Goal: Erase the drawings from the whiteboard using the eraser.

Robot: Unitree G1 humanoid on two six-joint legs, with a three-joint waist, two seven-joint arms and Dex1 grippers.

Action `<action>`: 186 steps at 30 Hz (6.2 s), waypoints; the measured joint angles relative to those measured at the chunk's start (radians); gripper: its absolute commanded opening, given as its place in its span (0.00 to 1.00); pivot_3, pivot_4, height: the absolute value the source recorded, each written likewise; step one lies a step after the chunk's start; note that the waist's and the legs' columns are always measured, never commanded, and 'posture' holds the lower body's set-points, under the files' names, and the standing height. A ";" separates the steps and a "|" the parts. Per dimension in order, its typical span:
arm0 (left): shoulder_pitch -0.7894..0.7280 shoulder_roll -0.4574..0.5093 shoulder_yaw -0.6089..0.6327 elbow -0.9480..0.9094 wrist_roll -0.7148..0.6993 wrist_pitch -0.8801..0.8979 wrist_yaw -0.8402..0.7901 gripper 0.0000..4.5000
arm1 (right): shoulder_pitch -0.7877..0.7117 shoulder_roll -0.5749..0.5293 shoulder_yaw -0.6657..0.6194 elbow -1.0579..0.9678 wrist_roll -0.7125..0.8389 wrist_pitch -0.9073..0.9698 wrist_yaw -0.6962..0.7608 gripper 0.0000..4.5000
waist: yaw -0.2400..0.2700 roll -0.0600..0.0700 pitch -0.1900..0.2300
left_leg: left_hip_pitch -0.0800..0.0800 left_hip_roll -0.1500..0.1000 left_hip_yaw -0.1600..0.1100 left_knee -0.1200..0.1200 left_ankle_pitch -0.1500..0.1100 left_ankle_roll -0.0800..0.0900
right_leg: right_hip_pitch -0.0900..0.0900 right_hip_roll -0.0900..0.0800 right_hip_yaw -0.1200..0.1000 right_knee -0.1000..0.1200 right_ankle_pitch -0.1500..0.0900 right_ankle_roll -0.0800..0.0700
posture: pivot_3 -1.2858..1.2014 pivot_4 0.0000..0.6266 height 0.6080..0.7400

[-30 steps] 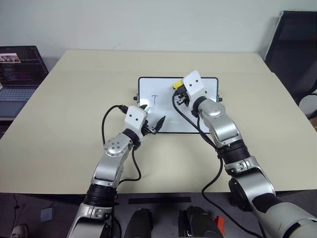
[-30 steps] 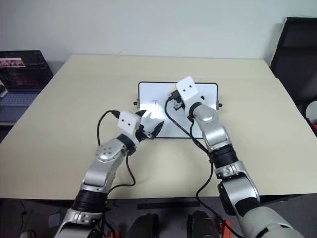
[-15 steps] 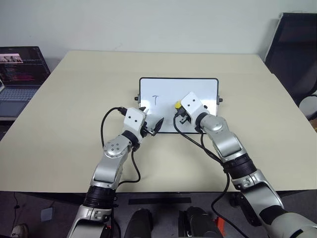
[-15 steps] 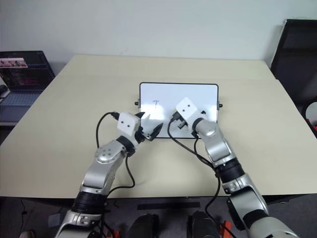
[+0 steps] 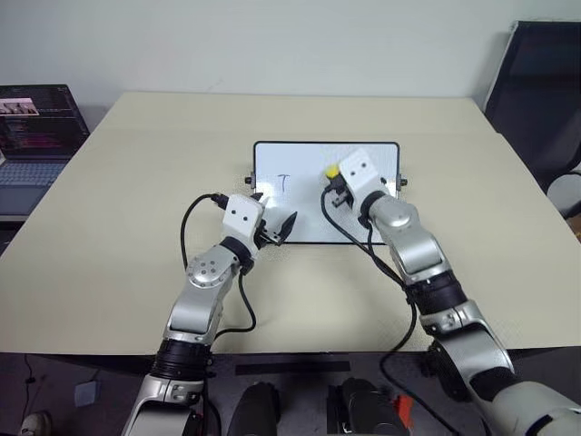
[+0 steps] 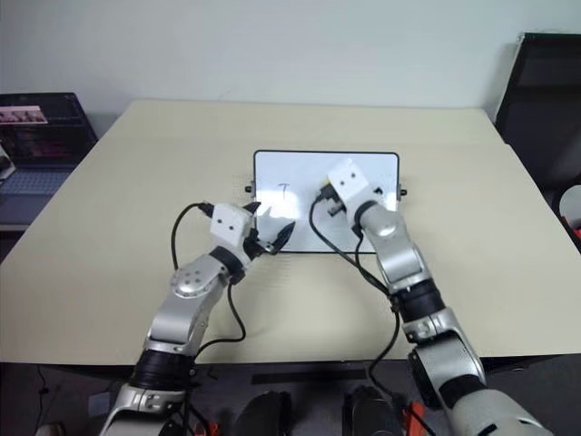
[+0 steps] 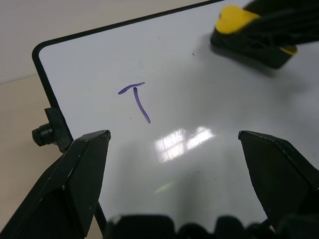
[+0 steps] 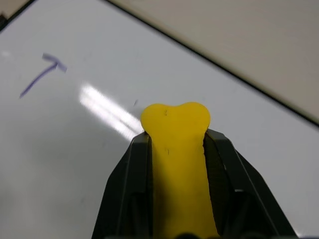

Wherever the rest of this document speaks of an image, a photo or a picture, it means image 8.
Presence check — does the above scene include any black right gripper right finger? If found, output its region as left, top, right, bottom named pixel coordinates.
left=203, top=129, right=299, bottom=237

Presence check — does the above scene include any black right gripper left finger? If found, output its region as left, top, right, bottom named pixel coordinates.
left=91, top=131, right=157, bottom=238

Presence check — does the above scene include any yellow bone-shaped toy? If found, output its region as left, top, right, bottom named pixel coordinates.
left=140, top=101, right=220, bottom=237

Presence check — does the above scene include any black-framed whiteboard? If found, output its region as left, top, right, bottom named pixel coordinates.
left=0, top=0, right=319, bottom=239

